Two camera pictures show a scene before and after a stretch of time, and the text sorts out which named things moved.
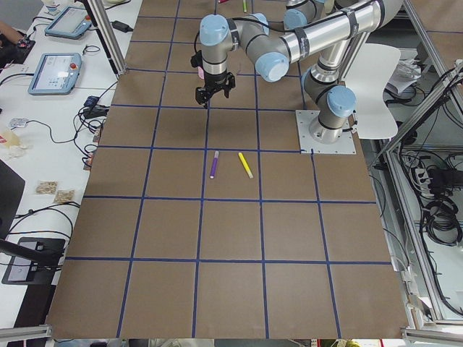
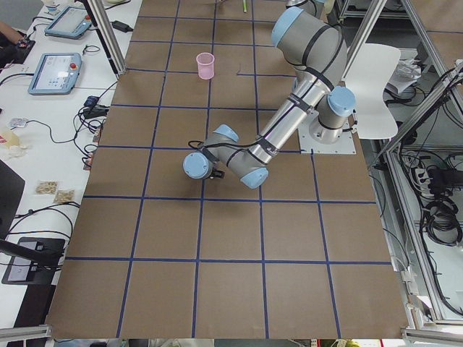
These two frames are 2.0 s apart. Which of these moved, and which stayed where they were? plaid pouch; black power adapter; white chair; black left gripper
Moved: black left gripper
Stayed: white chair; plaid pouch; black power adapter
